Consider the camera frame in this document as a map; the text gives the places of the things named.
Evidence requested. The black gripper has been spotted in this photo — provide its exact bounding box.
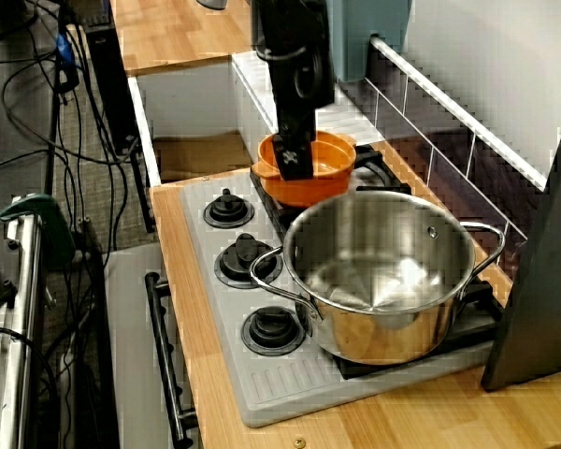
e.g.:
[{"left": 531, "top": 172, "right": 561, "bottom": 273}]
[{"left": 266, "top": 44, "right": 337, "bottom": 182}]

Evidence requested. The orange plastic toy pot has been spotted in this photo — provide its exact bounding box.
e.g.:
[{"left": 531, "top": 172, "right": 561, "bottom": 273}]
[{"left": 251, "top": 129, "right": 358, "bottom": 210}]

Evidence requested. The black stove knob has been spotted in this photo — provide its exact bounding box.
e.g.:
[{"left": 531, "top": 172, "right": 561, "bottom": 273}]
[
  {"left": 203, "top": 187, "right": 256, "bottom": 229},
  {"left": 240, "top": 304, "right": 308, "bottom": 357},
  {"left": 213, "top": 232, "right": 284, "bottom": 289}
]

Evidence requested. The black burner grate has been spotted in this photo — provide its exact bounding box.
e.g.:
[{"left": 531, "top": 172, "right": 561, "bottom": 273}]
[
  {"left": 249, "top": 144, "right": 412, "bottom": 235},
  {"left": 336, "top": 275, "right": 504, "bottom": 380}
]

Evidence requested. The brown cardboard sheet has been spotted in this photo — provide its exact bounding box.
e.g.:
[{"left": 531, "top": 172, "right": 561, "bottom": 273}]
[{"left": 152, "top": 133, "right": 256, "bottom": 183}]

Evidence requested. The white toy sink basin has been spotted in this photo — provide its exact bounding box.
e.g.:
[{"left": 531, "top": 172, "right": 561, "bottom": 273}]
[{"left": 128, "top": 46, "right": 384, "bottom": 188}]

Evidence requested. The dark tile backsplash panel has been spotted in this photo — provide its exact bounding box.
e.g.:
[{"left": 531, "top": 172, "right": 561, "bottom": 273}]
[{"left": 364, "top": 35, "right": 553, "bottom": 277}]

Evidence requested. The stainless steel cooking pot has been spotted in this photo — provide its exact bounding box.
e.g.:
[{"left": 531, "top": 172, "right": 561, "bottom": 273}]
[{"left": 249, "top": 189, "right": 507, "bottom": 366}]

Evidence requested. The black tower box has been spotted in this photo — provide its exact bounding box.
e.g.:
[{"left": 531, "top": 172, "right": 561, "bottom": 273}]
[{"left": 82, "top": 21, "right": 140, "bottom": 155}]

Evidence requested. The wooden kitchen countertop board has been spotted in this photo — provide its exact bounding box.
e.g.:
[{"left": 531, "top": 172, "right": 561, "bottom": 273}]
[{"left": 149, "top": 139, "right": 561, "bottom": 449}]

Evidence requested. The grey toy stove plate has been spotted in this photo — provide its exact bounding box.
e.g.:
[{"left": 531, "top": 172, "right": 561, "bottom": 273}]
[{"left": 178, "top": 172, "right": 496, "bottom": 427}]

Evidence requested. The white toy oven cabinet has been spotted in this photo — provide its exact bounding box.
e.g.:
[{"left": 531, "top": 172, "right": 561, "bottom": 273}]
[{"left": 105, "top": 242, "right": 202, "bottom": 449}]

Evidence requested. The black vertical pole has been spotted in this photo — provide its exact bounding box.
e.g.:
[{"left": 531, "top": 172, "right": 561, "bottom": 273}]
[{"left": 43, "top": 93, "right": 63, "bottom": 197}]

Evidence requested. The black board panel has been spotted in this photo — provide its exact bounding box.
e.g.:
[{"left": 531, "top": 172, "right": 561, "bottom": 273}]
[{"left": 481, "top": 81, "right": 561, "bottom": 392}]

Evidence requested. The black oven door handle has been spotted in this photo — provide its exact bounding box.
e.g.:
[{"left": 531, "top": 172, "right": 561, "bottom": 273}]
[{"left": 144, "top": 269, "right": 200, "bottom": 445}]

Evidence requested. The blue handled clamp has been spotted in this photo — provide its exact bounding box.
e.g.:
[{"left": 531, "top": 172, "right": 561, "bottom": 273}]
[{"left": 54, "top": 27, "right": 81, "bottom": 105}]

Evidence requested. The black cable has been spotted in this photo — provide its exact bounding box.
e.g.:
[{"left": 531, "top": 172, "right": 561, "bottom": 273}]
[
  {"left": 0, "top": 325, "right": 60, "bottom": 422},
  {"left": 0, "top": 148, "right": 52, "bottom": 174}
]

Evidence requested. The aluminium frame rail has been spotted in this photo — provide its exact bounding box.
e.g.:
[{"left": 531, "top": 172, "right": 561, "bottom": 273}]
[{"left": 0, "top": 200, "right": 46, "bottom": 449}]

